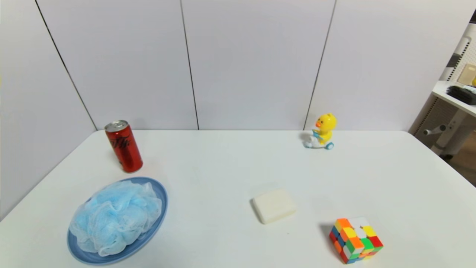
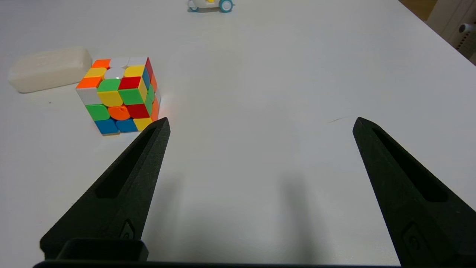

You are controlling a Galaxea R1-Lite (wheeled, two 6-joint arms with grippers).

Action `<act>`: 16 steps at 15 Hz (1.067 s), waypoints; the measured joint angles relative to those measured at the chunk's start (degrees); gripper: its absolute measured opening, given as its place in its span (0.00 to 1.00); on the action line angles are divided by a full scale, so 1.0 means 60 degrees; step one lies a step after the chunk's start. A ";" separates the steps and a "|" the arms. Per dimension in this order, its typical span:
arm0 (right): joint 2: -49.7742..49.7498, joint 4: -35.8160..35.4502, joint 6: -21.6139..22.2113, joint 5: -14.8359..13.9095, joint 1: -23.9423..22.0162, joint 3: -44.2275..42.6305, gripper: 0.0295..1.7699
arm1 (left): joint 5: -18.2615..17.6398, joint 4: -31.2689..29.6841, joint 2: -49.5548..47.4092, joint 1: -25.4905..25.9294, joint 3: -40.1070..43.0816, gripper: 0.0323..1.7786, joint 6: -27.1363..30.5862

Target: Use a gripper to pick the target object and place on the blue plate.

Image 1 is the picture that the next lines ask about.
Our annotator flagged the light blue mesh bath pouf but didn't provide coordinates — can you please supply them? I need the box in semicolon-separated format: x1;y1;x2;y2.
69;180;163;257

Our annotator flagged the blue round plate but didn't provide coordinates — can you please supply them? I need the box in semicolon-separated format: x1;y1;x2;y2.
67;177;168;265

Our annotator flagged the white soap bar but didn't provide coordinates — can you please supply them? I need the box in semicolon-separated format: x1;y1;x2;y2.
251;189;298;225

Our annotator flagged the yellow duck scooter toy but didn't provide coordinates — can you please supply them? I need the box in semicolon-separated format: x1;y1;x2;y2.
303;113;337;150

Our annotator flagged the red soda can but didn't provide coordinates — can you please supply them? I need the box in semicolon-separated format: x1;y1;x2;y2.
104;119;144;173

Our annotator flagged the multicoloured puzzle cube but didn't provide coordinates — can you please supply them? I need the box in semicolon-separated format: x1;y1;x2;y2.
329;217;384;265

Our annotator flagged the white desk adjustment knob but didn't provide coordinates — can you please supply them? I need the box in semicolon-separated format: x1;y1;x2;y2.
423;124;447;136

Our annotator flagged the white side desk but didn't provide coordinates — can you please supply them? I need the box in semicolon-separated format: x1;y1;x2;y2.
409;80;476;157

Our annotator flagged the black hair brush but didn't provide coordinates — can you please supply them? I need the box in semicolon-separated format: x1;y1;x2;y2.
446;85;476;105

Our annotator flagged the tan flat box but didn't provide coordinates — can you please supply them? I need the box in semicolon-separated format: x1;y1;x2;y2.
457;63;476;85

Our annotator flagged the white pegboard panel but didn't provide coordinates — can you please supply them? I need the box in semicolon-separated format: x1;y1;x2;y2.
444;22;476;86

